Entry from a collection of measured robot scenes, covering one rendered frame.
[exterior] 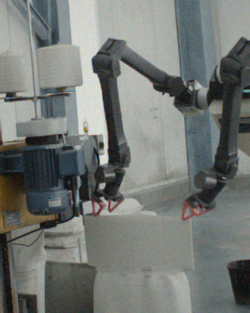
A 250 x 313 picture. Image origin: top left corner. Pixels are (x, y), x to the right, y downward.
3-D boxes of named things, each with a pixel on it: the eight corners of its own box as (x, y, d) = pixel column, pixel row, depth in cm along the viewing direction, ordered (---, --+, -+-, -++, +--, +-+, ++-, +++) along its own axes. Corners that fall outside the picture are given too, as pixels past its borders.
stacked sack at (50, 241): (103, 242, 611) (102, 225, 611) (65, 253, 580) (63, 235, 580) (46, 237, 655) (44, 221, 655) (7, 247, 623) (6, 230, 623)
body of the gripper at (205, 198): (188, 197, 278) (200, 182, 275) (202, 194, 287) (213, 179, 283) (200, 210, 276) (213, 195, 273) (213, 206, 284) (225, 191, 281)
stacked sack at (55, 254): (126, 253, 625) (124, 235, 625) (77, 271, 571) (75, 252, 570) (83, 250, 649) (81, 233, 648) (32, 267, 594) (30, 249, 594)
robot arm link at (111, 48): (121, 33, 280) (101, 30, 287) (108, 68, 279) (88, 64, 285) (186, 80, 314) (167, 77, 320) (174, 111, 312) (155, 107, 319)
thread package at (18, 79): (36, 92, 308) (33, 49, 307) (12, 93, 296) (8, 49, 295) (10, 95, 316) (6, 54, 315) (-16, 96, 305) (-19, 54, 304)
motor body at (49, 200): (77, 210, 283) (71, 141, 281) (50, 217, 270) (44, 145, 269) (46, 209, 291) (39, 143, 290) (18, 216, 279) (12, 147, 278)
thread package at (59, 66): (92, 87, 293) (88, 42, 292) (64, 89, 280) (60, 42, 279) (59, 91, 303) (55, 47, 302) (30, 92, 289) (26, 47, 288)
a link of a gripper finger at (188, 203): (172, 214, 280) (187, 195, 276) (182, 211, 286) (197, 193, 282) (185, 227, 278) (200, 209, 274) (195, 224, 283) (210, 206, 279)
